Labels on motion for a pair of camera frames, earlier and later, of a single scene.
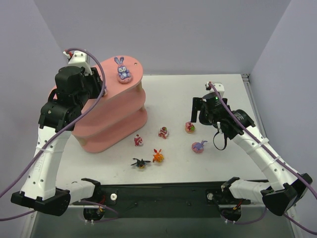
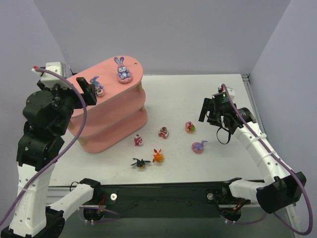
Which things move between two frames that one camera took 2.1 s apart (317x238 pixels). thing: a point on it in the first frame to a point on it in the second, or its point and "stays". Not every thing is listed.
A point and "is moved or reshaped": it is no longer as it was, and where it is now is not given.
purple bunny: (197, 147) stays
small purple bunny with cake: (105, 91) is moved or reshaped
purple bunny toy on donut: (124, 75) stays
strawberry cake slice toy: (163, 132) stays
